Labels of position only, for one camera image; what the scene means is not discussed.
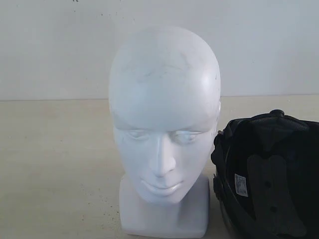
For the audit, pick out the white mannequin head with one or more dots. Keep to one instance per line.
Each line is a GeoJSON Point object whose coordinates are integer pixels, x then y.
{"type": "Point", "coordinates": [164, 99]}

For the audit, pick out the black helmet with tinted visor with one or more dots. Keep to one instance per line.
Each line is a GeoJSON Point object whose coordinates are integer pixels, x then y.
{"type": "Point", "coordinates": [267, 177]}

